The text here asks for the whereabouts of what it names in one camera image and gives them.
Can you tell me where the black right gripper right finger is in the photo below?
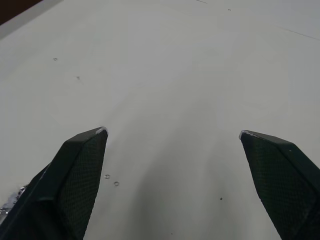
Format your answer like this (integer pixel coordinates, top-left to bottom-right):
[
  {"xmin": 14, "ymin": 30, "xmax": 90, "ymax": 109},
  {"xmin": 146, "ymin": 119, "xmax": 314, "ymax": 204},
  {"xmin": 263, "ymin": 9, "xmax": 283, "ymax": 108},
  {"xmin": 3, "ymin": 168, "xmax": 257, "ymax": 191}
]
[{"xmin": 238, "ymin": 129, "xmax": 320, "ymax": 240}]

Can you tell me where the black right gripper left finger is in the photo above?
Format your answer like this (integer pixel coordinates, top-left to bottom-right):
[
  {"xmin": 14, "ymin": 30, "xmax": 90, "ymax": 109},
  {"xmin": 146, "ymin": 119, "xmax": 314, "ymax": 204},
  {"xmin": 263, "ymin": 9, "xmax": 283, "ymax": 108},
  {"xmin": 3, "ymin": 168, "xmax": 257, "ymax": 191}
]
[{"xmin": 0, "ymin": 126, "xmax": 109, "ymax": 240}]

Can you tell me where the silver chain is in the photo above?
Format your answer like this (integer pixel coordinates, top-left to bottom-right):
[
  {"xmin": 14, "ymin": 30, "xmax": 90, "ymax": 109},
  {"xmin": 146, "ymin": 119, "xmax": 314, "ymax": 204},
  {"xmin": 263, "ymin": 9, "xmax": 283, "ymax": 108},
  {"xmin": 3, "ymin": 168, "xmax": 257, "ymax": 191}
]
[{"xmin": 0, "ymin": 184, "xmax": 29, "ymax": 215}]

